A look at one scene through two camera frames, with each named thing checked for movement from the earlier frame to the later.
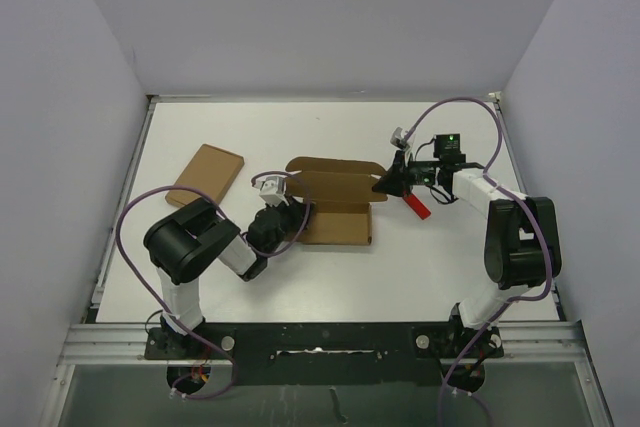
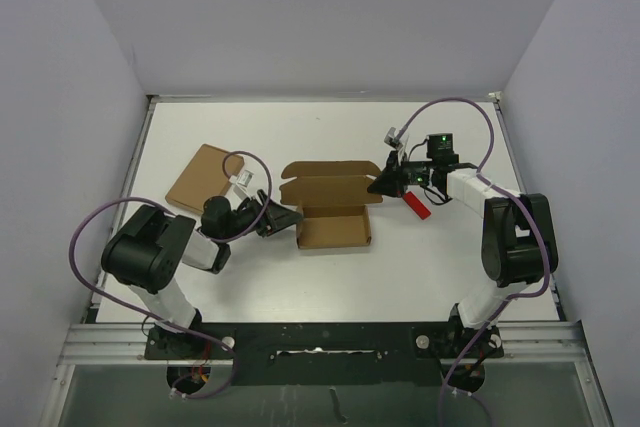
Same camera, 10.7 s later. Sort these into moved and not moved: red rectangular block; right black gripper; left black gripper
Moved: left black gripper
Not moved: right black gripper; red rectangular block
